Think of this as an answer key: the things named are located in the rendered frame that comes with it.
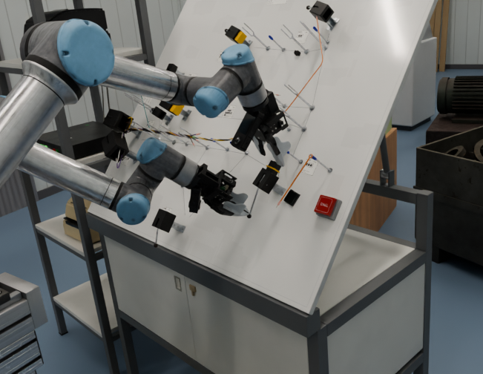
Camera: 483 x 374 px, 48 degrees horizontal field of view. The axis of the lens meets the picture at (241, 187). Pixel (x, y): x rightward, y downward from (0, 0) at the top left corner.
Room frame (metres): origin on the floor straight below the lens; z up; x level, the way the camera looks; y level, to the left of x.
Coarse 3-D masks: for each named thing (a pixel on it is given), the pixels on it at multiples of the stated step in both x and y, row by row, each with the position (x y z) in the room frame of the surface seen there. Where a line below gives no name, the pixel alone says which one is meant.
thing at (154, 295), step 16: (112, 240) 2.01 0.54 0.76; (112, 256) 2.03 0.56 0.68; (128, 256) 1.93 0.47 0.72; (144, 256) 1.84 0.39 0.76; (112, 272) 2.05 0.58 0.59; (128, 272) 1.95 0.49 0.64; (144, 272) 1.85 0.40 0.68; (160, 272) 1.76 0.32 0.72; (176, 272) 1.68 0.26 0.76; (128, 288) 1.96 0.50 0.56; (144, 288) 1.87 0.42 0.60; (160, 288) 1.78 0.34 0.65; (176, 288) 1.69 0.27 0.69; (128, 304) 1.99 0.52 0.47; (144, 304) 1.89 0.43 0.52; (160, 304) 1.79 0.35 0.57; (176, 304) 1.71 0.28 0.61; (144, 320) 1.90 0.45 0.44; (160, 320) 1.81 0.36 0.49; (176, 320) 1.72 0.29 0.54; (160, 336) 1.82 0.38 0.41; (176, 336) 1.74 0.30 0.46; (192, 336) 1.65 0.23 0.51; (192, 352) 1.67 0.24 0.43
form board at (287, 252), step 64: (192, 0) 2.46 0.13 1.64; (256, 0) 2.15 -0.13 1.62; (320, 0) 1.90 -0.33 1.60; (384, 0) 1.71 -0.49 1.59; (192, 64) 2.18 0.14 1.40; (256, 64) 1.92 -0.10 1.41; (320, 64) 1.72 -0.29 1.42; (384, 64) 1.55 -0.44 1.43; (192, 128) 1.94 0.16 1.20; (320, 128) 1.55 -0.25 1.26; (384, 128) 1.42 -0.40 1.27; (320, 192) 1.41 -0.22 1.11; (192, 256) 1.56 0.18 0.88; (256, 256) 1.40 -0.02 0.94; (320, 256) 1.28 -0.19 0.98
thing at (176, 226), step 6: (162, 210) 1.63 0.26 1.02; (156, 216) 1.64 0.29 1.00; (162, 216) 1.62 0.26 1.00; (168, 216) 1.62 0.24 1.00; (174, 216) 1.63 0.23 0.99; (156, 222) 1.62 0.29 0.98; (162, 222) 1.60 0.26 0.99; (168, 222) 1.62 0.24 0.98; (174, 222) 1.65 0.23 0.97; (162, 228) 1.60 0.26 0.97; (168, 228) 1.61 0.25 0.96; (174, 228) 1.64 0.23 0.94; (180, 228) 1.66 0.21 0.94; (156, 240) 1.60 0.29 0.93; (156, 246) 1.60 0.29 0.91
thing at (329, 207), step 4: (320, 196) 1.36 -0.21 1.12; (324, 196) 1.35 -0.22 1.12; (320, 200) 1.35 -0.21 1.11; (324, 200) 1.34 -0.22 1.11; (328, 200) 1.33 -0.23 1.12; (332, 200) 1.32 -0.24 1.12; (336, 200) 1.33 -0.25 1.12; (320, 204) 1.34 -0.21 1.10; (324, 204) 1.33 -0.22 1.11; (328, 204) 1.33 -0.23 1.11; (332, 204) 1.32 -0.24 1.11; (316, 208) 1.34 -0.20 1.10; (320, 208) 1.33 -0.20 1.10; (324, 208) 1.32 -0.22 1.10; (328, 208) 1.32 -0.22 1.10; (332, 208) 1.32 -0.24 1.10; (316, 212) 1.34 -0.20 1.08; (320, 212) 1.33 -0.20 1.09; (324, 212) 1.32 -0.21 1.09; (328, 212) 1.31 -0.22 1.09
